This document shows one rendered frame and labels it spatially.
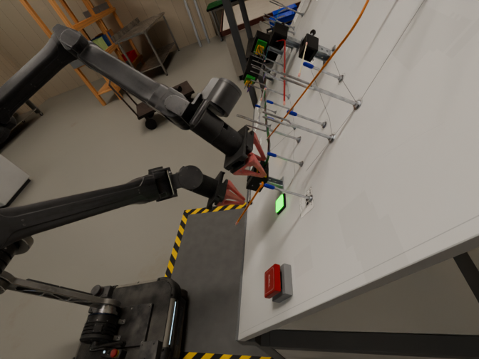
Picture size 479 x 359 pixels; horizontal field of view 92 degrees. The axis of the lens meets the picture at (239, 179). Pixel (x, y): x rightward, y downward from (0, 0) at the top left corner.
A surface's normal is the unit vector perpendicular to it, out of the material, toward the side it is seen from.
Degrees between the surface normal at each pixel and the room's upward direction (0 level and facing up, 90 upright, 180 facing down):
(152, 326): 0
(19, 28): 90
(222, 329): 0
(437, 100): 54
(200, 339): 0
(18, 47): 90
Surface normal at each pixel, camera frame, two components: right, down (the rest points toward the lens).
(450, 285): -0.30, -0.67
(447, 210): -0.95, -0.27
